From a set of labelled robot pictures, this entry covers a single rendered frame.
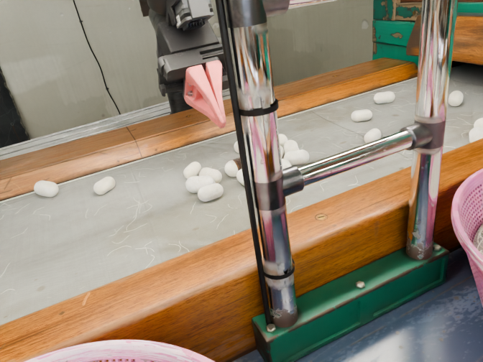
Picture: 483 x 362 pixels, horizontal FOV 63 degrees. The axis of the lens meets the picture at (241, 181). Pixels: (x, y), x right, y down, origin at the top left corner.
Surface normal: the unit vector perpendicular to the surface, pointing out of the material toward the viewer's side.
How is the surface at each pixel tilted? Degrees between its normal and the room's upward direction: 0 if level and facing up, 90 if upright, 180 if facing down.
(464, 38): 67
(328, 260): 90
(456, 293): 0
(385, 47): 88
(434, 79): 90
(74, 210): 0
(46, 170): 45
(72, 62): 90
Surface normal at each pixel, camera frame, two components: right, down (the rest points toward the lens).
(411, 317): -0.14, -0.88
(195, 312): 0.41, 0.37
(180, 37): 0.17, -0.42
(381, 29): -0.91, 0.29
